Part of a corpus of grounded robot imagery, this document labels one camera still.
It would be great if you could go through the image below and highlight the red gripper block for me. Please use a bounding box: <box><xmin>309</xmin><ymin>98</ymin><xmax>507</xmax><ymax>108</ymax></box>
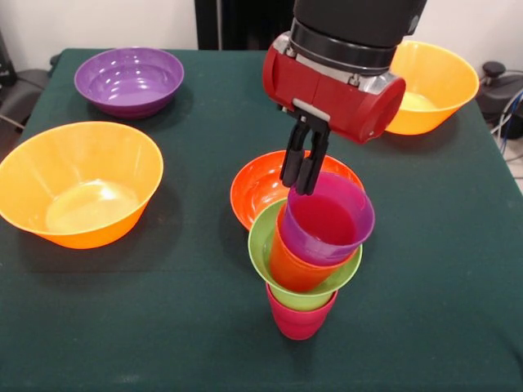
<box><xmin>261</xmin><ymin>47</ymin><xmax>408</xmax><ymax>196</ymax></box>

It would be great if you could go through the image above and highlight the red plastic bowl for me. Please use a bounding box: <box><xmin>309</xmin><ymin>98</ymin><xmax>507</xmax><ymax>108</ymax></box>
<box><xmin>230</xmin><ymin>149</ymin><xmax>367</xmax><ymax>232</ymax></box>

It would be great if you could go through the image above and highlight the purple plastic cup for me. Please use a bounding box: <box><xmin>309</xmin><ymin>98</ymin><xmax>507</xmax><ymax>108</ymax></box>
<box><xmin>279</xmin><ymin>171</ymin><xmax>376</xmax><ymax>265</ymax></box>

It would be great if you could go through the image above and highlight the green plastic bowl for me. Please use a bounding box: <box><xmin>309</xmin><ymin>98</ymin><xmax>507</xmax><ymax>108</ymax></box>
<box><xmin>247</xmin><ymin>198</ymin><xmax>364</xmax><ymax>299</ymax></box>

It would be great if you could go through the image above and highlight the red plastic cup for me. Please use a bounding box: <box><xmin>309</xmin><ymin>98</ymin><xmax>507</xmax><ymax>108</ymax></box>
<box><xmin>268</xmin><ymin>203</ymin><xmax>359</xmax><ymax>293</ymax></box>

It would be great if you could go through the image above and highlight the green plastic cup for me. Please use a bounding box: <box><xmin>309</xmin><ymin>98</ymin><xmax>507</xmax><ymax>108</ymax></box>
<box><xmin>268</xmin><ymin>283</ymin><xmax>338</xmax><ymax>311</ymax></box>

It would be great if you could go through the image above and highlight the pink plastic cup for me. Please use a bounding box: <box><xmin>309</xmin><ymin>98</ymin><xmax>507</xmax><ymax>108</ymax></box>
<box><xmin>266</xmin><ymin>283</ymin><xmax>339</xmax><ymax>341</ymax></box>

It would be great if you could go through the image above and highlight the large orange plastic bowl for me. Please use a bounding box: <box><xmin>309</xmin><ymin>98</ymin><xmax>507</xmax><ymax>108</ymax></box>
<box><xmin>0</xmin><ymin>121</ymin><xmax>165</xmax><ymax>250</ymax></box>
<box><xmin>383</xmin><ymin>40</ymin><xmax>481</xmax><ymax>136</ymax></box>

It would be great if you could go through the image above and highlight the purple plastic bowl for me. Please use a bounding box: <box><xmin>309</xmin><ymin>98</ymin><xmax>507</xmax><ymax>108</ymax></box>
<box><xmin>73</xmin><ymin>47</ymin><xmax>186</xmax><ymax>120</ymax></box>

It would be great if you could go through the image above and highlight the dark green table cloth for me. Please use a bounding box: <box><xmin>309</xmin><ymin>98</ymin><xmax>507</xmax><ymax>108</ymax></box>
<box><xmin>0</xmin><ymin>47</ymin><xmax>523</xmax><ymax>392</ymax></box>

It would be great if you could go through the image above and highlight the tangle of cables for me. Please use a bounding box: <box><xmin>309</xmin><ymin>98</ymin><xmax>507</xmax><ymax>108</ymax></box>
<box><xmin>488</xmin><ymin>69</ymin><xmax>523</xmax><ymax>164</ymax></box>

